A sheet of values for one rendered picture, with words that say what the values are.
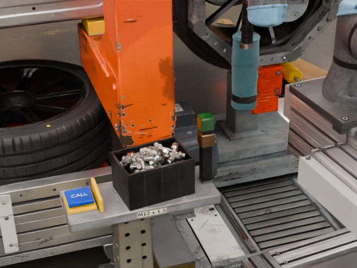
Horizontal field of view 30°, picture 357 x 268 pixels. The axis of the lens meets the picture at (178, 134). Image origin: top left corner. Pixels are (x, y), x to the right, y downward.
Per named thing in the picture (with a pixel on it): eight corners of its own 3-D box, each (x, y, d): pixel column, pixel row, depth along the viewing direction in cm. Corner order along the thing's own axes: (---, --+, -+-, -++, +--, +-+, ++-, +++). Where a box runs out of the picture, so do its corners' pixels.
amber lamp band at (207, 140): (210, 139, 190) (210, 127, 188) (214, 146, 186) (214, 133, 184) (196, 142, 189) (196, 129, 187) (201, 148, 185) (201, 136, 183)
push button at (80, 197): (89, 192, 187) (88, 186, 186) (94, 206, 181) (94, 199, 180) (65, 197, 185) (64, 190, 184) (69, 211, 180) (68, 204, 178)
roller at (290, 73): (271, 56, 265) (271, 43, 262) (305, 86, 240) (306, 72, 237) (257, 58, 263) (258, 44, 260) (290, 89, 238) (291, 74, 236)
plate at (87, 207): (91, 193, 188) (91, 190, 188) (96, 209, 181) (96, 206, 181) (62, 199, 186) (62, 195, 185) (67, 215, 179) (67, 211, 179)
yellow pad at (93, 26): (117, 19, 247) (117, 6, 244) (126, 31, 235) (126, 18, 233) (81, 23, 243) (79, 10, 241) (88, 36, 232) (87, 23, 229)
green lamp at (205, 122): (210, 124, 187) (210, 111, 185) (215, 130, 184) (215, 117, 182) (196, 126, 186) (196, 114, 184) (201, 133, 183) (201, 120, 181)
